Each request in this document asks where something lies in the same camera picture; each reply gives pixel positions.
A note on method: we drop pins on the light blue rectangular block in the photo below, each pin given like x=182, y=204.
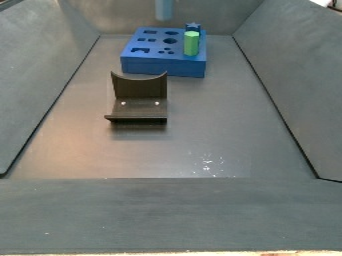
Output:
x=164, y=9

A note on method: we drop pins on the black curved fixture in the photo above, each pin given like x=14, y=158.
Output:
x=141, y=99

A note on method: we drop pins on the blue shape sorting board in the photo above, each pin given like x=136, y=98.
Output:
x=154, y=51

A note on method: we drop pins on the green hexagonal prism peg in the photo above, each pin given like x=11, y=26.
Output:
x=192, y=43

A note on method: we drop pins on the dark blue star peg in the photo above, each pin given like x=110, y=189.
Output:
x=193, y=28

